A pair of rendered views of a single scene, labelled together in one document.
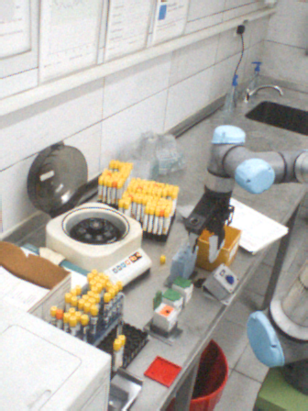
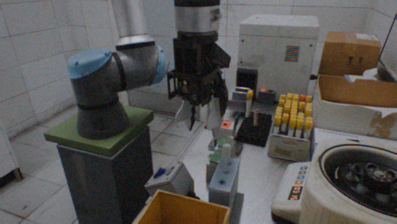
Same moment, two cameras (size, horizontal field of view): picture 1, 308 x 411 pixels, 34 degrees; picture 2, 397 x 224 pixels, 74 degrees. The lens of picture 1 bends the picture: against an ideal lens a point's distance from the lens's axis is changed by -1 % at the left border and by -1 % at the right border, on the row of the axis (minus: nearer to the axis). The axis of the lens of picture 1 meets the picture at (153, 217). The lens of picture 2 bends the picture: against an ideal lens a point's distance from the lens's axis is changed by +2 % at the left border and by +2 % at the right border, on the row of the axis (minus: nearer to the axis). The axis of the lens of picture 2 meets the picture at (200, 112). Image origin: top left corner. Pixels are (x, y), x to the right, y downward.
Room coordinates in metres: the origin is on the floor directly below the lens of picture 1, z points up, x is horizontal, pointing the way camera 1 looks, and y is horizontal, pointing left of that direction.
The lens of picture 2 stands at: (1.60, -0.19, 1.31)
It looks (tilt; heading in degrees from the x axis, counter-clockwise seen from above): 26 degrees down; 175
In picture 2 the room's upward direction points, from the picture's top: straight up
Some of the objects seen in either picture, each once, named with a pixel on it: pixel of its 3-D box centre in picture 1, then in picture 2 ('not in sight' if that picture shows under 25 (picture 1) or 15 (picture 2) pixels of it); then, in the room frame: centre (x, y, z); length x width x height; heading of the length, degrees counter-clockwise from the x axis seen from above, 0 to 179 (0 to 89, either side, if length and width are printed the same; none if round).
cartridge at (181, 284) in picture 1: (181, 291); (217, 168); (1.11, -0.10, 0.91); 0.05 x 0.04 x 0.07; 65
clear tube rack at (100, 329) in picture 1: (86, 318); (290, 130); (0.95, 0.13, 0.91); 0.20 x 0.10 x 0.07; 155
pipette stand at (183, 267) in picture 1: (182, 266); (224, 191); (1.20, -0.10, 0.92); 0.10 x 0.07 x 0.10; 157
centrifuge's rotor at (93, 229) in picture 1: (95, 233); (374, 188); (1.25, 0.16, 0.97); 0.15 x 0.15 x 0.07
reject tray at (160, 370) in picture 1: (162, 371); not in sight; (0.84, -0.07, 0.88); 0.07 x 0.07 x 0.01; 65
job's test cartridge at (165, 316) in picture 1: (164, 319); (226, 134); (0.97, -0.06, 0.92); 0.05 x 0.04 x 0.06; 63
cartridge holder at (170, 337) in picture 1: (163, 327); (225, 142); (0.97, -0.06, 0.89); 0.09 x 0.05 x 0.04; 63
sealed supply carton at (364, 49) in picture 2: not in sight; (347, 54); (0.32, 0.67, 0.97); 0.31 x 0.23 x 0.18; 148
